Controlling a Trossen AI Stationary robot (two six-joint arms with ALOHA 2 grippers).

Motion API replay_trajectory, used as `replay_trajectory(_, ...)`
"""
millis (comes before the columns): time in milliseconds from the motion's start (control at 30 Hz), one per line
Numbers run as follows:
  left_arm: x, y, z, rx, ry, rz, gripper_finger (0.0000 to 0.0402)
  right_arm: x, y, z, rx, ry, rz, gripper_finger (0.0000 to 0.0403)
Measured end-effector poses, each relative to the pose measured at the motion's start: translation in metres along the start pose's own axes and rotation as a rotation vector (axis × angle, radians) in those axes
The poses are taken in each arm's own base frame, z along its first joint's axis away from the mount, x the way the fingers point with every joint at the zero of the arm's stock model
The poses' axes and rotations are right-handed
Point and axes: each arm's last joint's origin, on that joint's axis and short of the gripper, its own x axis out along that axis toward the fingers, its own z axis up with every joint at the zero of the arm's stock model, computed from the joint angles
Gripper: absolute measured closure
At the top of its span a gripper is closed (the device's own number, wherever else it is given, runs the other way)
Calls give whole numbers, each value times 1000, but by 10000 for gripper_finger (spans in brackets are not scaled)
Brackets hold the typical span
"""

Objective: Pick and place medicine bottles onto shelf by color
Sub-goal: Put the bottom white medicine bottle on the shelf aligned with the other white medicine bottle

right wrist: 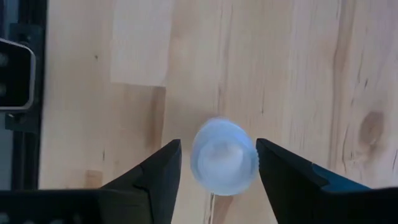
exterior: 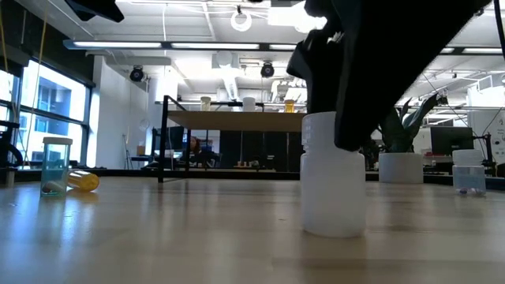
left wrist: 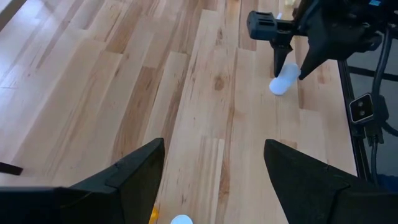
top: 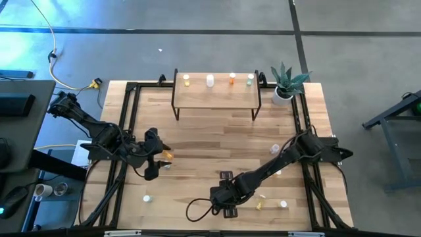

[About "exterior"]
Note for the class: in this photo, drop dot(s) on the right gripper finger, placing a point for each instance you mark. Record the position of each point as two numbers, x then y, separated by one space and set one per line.
323 90
355 118

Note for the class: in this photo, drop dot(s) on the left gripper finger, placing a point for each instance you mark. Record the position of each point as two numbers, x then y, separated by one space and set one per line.
94 8

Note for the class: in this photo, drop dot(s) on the amber pill vial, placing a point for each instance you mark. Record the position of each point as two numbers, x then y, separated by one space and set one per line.
84 181
289 107

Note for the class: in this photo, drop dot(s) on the white plastic screw-cap bottle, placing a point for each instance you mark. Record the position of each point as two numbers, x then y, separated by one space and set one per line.
331 197
249 104

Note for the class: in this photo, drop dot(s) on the pale yellow vial white cap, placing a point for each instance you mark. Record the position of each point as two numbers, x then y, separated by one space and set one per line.
205 104

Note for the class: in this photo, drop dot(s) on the clear bottle with white cap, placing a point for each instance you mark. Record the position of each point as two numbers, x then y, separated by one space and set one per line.
468 177

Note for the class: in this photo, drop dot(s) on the green pill vial white cap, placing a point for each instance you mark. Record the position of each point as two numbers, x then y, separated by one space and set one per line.
55 169

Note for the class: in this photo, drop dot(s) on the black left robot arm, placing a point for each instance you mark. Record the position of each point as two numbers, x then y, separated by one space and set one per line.
8 124

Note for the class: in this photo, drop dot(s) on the black round ceiling spotlight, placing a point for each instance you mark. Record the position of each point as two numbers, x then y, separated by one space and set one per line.
267 69
137 73

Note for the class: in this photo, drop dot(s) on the snake plant in white pot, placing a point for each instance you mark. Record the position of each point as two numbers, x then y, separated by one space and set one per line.
400 167

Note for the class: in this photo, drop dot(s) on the black linear ceiling light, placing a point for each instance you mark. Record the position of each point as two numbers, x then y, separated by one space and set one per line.
167 45

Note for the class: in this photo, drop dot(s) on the black ceiling track spotlight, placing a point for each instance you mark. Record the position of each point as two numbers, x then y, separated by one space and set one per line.
442 99

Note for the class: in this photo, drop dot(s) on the large glass window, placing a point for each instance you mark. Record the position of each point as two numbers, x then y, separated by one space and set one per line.
59 98

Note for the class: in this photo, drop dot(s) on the black computer monitor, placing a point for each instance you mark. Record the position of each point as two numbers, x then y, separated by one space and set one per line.
451 140
175 138

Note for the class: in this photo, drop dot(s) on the person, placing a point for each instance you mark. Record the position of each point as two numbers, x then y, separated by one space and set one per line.
195 148

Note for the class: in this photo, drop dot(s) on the small cardboard box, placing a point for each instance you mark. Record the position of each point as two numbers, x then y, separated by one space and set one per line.
141 151

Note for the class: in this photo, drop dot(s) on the red white capsule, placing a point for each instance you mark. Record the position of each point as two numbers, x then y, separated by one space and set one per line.
53 187

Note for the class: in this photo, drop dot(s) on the wood shelf black metal frame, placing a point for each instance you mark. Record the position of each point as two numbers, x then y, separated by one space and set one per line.
236 120

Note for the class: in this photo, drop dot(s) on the black aluminium table frame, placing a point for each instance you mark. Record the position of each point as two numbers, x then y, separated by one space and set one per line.
236 174

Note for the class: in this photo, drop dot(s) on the small grey post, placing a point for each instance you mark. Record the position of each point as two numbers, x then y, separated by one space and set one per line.
10 177

